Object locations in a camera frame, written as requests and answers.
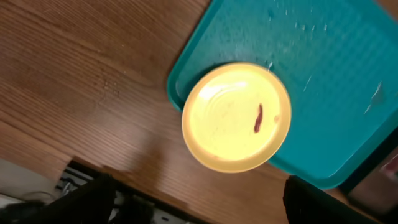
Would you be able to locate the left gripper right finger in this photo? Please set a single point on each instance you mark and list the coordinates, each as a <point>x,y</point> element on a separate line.
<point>306,204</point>

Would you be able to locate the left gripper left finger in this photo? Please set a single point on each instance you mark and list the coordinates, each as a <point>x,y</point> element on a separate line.
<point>89,204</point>

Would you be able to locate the yellow plate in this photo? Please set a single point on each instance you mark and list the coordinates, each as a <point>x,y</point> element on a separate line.
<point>236,117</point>

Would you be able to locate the black water tray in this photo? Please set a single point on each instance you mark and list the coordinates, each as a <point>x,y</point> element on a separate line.
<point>372,187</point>

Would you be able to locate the teal plastic tray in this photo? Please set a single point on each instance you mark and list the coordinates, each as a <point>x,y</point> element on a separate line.
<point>337,60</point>

